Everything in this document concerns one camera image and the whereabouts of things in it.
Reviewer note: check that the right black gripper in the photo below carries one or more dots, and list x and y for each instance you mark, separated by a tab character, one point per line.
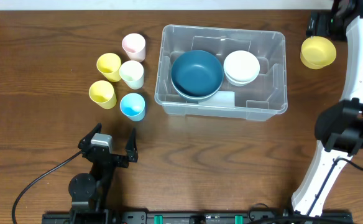
315	23

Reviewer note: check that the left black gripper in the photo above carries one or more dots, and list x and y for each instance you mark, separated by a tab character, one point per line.
112	158

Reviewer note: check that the white small bowl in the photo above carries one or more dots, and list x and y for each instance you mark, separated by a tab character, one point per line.
241	66

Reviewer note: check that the dark blue large bowl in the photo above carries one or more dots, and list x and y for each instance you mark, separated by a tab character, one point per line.
195	98

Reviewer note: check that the grey small bowl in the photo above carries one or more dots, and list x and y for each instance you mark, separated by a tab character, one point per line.
237	83

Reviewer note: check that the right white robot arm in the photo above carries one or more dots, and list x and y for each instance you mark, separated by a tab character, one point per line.
338	129

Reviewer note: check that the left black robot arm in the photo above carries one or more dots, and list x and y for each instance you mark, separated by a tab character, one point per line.
89	191

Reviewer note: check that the clear plastic storage container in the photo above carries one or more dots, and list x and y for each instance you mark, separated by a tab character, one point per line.
259	100

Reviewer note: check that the yellow small bowl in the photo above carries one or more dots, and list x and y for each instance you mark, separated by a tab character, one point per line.
317	52

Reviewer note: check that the light blue plastic cup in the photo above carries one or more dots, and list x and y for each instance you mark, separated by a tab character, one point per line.
132	105

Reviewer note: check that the yellow cup lower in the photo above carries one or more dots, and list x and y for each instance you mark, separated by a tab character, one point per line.
103	94

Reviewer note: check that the yellow cup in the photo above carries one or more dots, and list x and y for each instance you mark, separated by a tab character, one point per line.
108	65
103	94

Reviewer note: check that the cream white plastic cup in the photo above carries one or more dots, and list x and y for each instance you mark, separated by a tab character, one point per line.
132	72

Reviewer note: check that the yellow cup upper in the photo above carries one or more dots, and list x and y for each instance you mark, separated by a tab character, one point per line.
108	65

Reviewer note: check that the pink plastic cup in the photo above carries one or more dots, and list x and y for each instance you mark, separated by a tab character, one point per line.
134	46

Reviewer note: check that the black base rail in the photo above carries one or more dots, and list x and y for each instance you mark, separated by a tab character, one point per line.
140	217

